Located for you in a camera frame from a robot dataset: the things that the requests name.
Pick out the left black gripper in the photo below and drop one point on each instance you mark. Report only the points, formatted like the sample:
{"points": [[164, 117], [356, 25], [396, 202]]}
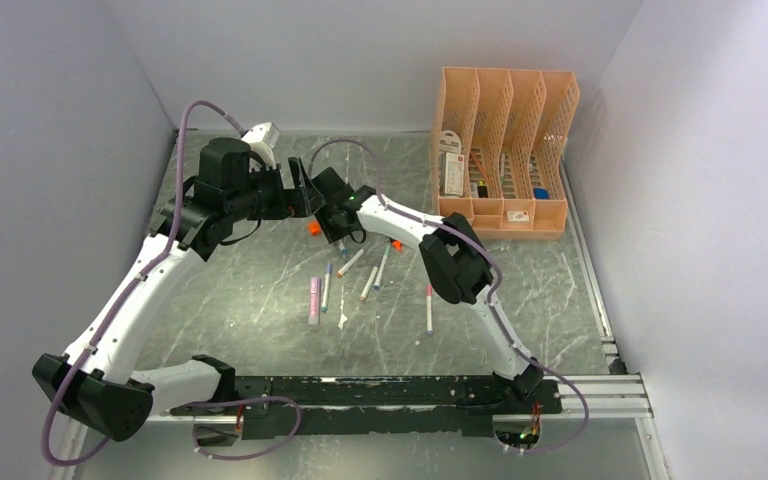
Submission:
{"points": [[297, 202]]}

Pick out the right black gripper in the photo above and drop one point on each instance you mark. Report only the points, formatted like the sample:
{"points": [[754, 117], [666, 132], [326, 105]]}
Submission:
{"points": [[332, 234]]}

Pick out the red capped white marker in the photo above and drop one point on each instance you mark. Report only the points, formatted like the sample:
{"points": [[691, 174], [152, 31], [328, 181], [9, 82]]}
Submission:
{"points": [[429, 325]]}

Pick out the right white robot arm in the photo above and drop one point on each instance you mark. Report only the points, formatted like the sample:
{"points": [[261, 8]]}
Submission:
{"points": [[457, 265]]}

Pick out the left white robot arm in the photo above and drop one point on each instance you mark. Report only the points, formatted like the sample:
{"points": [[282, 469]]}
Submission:
{"points": [[95, 381]]}

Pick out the grey capped orange marker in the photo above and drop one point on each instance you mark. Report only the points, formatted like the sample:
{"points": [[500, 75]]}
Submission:
{"points": [[349, 263]]}

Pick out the green capped white marker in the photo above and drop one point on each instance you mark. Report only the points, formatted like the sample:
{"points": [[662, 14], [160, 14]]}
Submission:
{"points": [[381, 265]]}

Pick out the pink highlighter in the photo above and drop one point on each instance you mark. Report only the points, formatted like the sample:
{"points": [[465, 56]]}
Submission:
{"points": [[314, 301]]}

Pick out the lavender capped teal marker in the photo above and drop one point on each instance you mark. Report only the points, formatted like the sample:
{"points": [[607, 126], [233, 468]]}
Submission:
{"points": [[325, 291]]}

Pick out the white packaged item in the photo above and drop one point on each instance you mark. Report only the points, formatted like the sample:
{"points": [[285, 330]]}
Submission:
{"points": [[452, 164]]}

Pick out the orange plastic file organizer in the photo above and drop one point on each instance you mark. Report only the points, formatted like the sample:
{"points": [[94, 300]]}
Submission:
{"points": [[514, 125]]}

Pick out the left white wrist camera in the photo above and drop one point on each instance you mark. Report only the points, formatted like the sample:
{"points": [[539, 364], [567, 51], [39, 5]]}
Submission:
{"points": [[262, 139]]}

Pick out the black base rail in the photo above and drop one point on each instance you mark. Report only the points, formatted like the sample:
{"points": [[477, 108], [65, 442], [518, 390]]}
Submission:
{"points": [[311, 405]]}

